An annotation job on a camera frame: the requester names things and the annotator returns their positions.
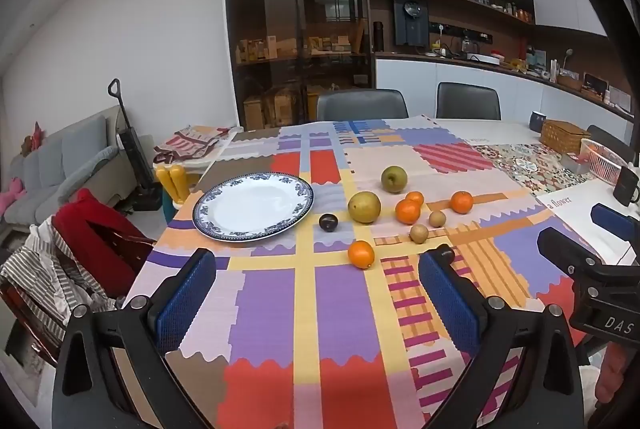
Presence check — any grey sofa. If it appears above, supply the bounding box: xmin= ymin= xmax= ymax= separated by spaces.
xmin=0 ymin=106 xmax=146 ymax=230

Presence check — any wicker basket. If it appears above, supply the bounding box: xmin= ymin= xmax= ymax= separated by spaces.
xmin=541 ymin=119 xmax=592 ymax=154

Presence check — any dark wooden chair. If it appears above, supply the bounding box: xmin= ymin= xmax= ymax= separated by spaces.
xmin=0 ymin=229 xmax=156 ymax=370

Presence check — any white printed paper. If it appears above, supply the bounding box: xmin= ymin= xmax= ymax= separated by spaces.
xmin=535 ymin=181 xmax=640 ymax=267

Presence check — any floral patterned table mat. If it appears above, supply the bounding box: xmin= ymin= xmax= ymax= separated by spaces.
xmin=472 ymin=143 xmax=608 ymax=197

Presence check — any black wall water dispenser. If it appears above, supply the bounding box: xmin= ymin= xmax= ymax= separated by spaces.
xmin=393 ymin=0 xmax=430 ymax=47

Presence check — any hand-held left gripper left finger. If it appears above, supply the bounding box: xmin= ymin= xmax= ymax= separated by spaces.
xmin=51 ymin=248 xmax=236 ymax=429

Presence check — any dark grey chair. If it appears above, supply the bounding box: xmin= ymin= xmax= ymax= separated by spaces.
xmin=586 ymin=125 xmax=640 ymax=162
xmin=436 ymin=82 xmax=502 ymax=120
xmin=316 ymin=89 xmax=409 ymax=122

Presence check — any large yellow pear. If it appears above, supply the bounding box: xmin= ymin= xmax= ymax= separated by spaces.
xmin=347 ymin=191 xmax=382 ymax=224

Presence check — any glass door display cabinet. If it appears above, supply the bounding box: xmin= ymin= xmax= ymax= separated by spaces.
xmin=223 ymin=0 xmax=376 ymax=132

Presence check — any red garment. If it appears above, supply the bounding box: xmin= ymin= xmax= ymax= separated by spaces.
xmin=52 ymin=189 xmax=156 ymax=297

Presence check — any orange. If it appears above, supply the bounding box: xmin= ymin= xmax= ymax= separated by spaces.
xmin=395 ymin=200 xmax=421 ymax=225
xmin=450 ymin=191 xmax=474 ymax=215
xmin=348 ymin=240 xmax=376 ymax=270

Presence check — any striped grey white garment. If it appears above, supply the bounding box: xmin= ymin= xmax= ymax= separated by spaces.
xmin=0 ymin=216 xmax=118 ymax=340

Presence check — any colourful patchwork tablecloth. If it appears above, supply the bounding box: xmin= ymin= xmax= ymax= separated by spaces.
xmin=112 ymin=118 xmax=606 ymax=429

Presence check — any pink plush toy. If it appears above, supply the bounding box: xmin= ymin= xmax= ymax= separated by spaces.
xmin=0 ymin=178 xmax=27 ymax=215

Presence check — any pink plastic basket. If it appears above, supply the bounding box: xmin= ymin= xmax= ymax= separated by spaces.
xmin=580 ymin=139 xmax=631 ymax=184

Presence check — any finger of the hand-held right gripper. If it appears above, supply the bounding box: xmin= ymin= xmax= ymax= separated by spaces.
xmin=537 ymin=227 xmax=608 ymax=280
xmin=591 ymin=204 xmax=640 ymax=244

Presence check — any green apple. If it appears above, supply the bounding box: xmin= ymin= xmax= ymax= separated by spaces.
xmin=381 ymin=166 xmax=408 ymax=194

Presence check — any small grey box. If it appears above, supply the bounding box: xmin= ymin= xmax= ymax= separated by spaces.
xmin=560 ymin=152 xmax=591 ymax=174

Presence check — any child high chair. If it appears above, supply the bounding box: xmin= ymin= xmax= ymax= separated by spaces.
xmin=152 ymin=126 xmax=246 ymax=225

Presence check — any black mug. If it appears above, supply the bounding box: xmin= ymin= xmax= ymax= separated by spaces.
xmin=612 ymin=166 xmax=640 ymax=207

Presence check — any black upright vacuum cleaner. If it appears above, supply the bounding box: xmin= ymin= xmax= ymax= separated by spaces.
xmin=108 ymin=79 xmax=163 ymax=212

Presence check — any blue rimmed white plate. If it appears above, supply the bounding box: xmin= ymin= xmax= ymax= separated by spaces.
xmin=192 ymin=173 xmax=315 ymax=242

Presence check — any white lower cabinet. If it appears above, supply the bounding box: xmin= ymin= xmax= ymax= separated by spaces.
xmin=375 ymin=53 xmax=640 ymax=144

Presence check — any person's right hand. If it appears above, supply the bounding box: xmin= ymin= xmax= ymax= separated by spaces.
xmin=595 ymin=344 xmax=640 ymax=410

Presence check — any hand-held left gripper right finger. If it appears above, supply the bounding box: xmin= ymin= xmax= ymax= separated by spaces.
xmin=419 ymin=244 xmax=586 ymax=429

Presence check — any red plush toy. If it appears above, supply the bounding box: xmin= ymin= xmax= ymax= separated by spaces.
xmin=20 ymin=122 xmax=47 ymax=156

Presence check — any folded red striped cloth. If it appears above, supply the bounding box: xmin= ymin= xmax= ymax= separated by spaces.
xmin=152 ymin=125 xmax=236 ymax=164

